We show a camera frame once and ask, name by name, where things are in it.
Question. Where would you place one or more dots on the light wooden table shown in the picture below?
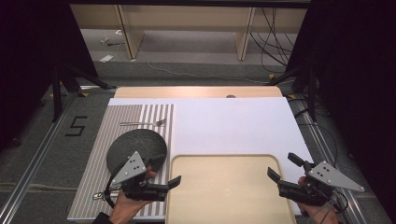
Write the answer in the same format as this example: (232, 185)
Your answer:
(193, 92)

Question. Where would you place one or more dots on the silver metal fork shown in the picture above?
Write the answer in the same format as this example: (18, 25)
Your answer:
(143, 123)

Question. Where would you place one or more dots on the person's dark left sleeve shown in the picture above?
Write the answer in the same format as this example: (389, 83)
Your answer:
(100, 218)

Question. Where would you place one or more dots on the aluminium floor rail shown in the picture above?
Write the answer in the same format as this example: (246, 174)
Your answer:
(34, 161)
(323, 146)

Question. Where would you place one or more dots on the black round plate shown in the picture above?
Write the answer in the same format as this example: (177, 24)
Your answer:
(137, 144)

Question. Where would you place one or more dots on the light wooden desk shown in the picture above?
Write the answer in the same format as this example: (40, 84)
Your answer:
(186, 18)

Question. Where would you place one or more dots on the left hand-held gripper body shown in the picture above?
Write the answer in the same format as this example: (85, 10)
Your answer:
(130, 169)

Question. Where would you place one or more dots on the silver metal utensil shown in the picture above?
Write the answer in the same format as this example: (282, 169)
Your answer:
(99, 195)

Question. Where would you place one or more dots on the black metal stand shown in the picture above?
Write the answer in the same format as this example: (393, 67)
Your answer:
(57, 93)

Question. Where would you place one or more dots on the person's right hand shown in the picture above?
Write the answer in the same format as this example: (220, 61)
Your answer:
(316, 214)

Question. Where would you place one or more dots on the person's left hand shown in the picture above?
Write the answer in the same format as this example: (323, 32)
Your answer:
(128, 207)

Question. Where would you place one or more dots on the white board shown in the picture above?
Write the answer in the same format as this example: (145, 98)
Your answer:
(233, 127)

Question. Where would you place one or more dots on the dark round table grommet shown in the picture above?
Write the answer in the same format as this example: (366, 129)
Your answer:
(230, 96)

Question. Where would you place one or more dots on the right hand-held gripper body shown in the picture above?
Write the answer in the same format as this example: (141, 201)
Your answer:
(331, 179)

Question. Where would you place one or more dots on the grey white striped placemat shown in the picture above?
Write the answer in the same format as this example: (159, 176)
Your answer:
(93, 161)

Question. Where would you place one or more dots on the white paper scrap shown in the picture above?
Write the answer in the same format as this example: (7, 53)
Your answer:
(106, 58)

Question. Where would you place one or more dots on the black curtain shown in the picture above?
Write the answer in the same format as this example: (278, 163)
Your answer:
(31, 62)
(358, 77)

